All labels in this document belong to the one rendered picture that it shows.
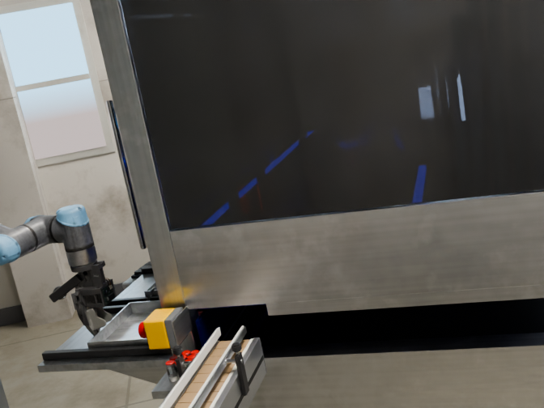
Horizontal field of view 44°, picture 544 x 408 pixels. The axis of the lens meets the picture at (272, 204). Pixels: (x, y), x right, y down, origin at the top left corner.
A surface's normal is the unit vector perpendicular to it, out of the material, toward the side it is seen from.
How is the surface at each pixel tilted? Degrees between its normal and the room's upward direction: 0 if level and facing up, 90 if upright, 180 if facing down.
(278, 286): 90
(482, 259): 90
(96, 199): 90
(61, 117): 90
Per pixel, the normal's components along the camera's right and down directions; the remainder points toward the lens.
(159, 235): -0.25, 0.27
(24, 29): 0.14, 0.21
